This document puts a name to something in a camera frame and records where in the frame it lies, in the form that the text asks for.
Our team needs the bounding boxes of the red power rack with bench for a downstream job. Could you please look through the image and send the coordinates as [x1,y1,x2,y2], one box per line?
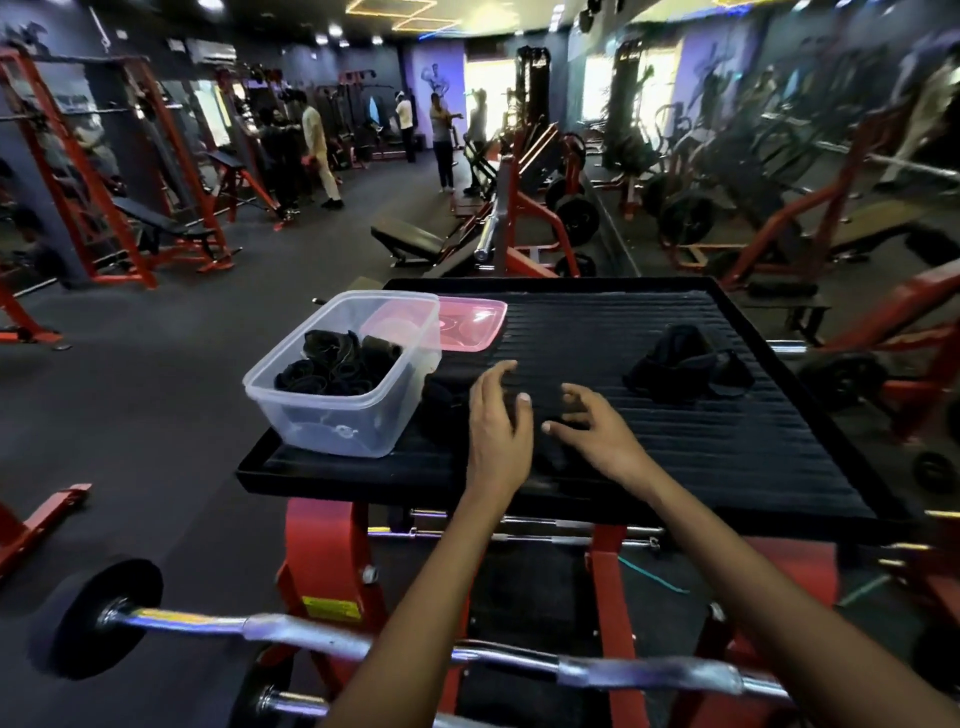
[0,48,238,290]

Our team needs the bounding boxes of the purple bodybuilder wall mural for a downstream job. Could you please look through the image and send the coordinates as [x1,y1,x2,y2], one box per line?
[410,41,468,136]

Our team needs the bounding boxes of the red plate-loaded machine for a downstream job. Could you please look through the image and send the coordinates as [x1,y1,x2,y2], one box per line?
[494,123,601,279]

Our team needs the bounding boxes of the black cable tower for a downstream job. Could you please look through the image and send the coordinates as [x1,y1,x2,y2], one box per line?
[515,46,553,125]

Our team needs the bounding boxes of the white air conditioner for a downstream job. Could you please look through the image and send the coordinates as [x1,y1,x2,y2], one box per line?
[185,38,238,65]

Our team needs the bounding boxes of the red incline bench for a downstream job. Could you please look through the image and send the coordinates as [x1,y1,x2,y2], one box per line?
[206,149,290,232]

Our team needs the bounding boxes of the red squat rack frame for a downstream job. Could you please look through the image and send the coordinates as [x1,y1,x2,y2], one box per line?
[0,277,69,350]

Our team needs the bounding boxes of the person's left hand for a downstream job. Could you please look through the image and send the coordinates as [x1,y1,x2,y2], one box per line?
[464,359,535,511]

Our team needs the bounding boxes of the red floor bench frame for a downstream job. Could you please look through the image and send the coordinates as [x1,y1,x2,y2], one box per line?
[0,483,93,583]

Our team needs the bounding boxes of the thin chrome bar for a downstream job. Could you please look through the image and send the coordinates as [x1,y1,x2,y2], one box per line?
[367,509,665,549]

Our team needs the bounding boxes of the clear plastic container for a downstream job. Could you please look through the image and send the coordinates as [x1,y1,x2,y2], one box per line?
[242,290,442,459]

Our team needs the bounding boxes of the person's right hand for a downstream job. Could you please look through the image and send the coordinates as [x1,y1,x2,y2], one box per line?
[541,383,665,496]

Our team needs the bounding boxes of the yellow led ceiling light frames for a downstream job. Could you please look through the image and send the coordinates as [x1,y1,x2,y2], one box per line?
[344,0,463,33]

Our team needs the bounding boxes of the pink plastic lid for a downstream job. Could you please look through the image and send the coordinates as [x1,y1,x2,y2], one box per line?
[367,296,509,354]

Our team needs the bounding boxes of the black low bench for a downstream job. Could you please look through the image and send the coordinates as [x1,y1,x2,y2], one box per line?
[371,217,448,268]

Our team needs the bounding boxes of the chrome curl bar black plates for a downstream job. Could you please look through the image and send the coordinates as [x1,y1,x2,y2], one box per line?
[29,556,793,706]
[228,659,481,728]

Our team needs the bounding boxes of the black weight plate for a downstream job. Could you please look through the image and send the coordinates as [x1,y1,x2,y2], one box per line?
[553,193,601,247]

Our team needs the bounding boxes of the person's right forearm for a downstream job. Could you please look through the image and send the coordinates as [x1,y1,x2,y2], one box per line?
[637,468,960,728]

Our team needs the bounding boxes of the black wrist wrap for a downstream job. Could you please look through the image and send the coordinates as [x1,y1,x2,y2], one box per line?
[622,323,755,403]
[416,374,474,445]

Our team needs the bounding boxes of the black strap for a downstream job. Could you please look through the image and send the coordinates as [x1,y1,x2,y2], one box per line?
[517,389,598,481]

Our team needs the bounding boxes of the black ribbed platform tray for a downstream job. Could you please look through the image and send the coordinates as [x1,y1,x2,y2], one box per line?
[236,275,913,728]

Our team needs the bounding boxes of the large wall mirror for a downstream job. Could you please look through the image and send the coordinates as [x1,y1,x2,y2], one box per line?
[592,0,960,526]

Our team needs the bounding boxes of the person's left forearm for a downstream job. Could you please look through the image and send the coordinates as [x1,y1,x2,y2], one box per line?
[318,491,526,728]

